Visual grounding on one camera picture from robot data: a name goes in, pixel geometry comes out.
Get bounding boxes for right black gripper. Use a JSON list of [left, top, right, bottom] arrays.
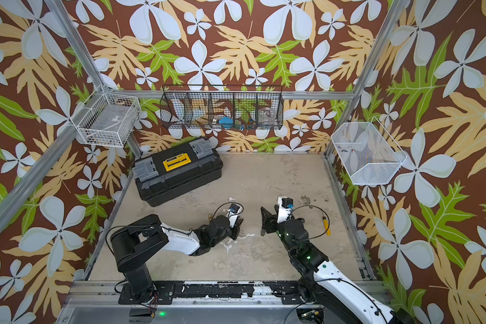
[[261, 204, 299, 257]]

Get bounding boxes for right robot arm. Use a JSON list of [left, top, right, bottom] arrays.
[[261, 205, 414, 323]]

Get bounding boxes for black plastic toolbox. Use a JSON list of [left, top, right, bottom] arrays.
[[132, 137, 224, 207]]

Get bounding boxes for blue object in basket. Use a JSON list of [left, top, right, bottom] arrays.
[[218, 117, 234, 129]]

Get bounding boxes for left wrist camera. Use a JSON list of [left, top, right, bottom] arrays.
[[227, 203, 244, 228]]

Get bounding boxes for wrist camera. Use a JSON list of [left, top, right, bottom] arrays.
[[227, 203, 244, 228], [278, 197, 294, 224]]

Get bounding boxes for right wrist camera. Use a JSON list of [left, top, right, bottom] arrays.
[[278, 197, 294, 224]]

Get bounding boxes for yellow handled screwdriver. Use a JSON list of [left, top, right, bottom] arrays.
[[322, 210, 332, 236]]

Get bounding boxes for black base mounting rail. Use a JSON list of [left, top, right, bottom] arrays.
[[118, 279, 331, 306]]

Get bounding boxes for white wire basket right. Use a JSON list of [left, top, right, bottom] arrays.
[[332, 117, 408, 186]]

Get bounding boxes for white wire basket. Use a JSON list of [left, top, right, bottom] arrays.
[[332, 117, 408, 186], [72, 86, 141, 148]]

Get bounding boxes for black wire shelf basket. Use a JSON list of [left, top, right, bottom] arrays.
[[159, 85, 284, 130]]

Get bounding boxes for white wire basket left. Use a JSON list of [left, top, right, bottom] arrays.
[[72, 86, 141, 148]]

